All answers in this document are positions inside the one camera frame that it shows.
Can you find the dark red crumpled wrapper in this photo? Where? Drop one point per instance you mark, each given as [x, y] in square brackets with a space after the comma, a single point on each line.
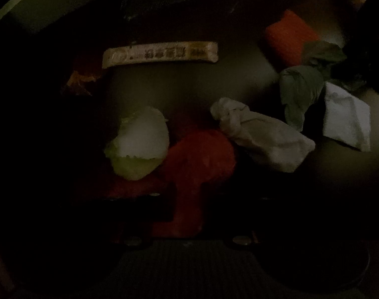
[200, 157]

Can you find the beige printed wrapper strip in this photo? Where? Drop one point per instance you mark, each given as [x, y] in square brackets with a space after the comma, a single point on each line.
[161, 52]

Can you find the white knotted tissue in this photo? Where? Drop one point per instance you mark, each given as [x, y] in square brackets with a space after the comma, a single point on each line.
[284, 146]

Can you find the dark green crumpled wrapper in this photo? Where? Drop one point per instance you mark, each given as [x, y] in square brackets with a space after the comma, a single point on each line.
[300, 86]

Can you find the orange red wrapper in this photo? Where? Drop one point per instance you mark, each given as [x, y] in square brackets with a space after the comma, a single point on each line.
[288, 37]

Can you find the white folded paper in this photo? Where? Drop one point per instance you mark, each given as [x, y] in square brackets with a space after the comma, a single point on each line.
[347, 118]

